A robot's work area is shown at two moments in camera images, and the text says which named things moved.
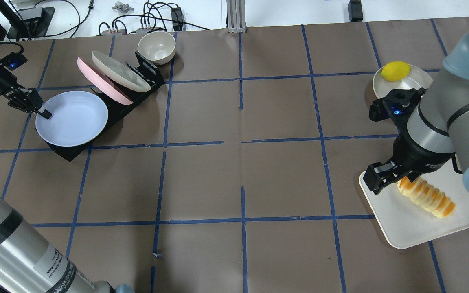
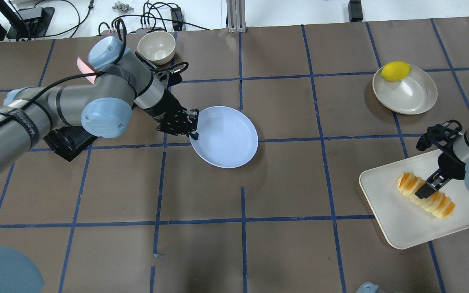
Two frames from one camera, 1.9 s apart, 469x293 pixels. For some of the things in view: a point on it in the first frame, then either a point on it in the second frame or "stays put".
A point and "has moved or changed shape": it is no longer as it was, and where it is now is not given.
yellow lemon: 395,71 stays put
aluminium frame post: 236,16 stays put
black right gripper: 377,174 -> 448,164
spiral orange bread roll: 431,198 stays put
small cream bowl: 156,47 stays put
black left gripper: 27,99 -> 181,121
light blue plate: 78,117 has moved or changed shape
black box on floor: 355,11 stays put
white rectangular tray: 406,224 stays put
